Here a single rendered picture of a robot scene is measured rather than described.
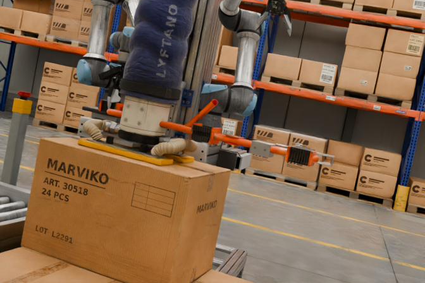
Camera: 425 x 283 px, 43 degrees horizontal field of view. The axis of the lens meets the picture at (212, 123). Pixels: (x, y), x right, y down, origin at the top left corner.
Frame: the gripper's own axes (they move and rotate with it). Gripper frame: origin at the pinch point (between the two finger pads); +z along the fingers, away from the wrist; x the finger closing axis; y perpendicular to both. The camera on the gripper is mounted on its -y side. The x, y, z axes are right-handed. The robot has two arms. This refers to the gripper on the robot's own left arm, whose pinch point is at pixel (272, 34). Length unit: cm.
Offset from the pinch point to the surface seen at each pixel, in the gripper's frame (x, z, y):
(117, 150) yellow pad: -36, 56, 57
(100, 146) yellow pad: -43, 56, 57
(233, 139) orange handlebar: 2, 44, 51
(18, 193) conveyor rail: -103, 94, 6
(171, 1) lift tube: -29, 1, 52
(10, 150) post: -124, 79, -13
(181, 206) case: -7, 68, 66
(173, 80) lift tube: -24, 28, 48
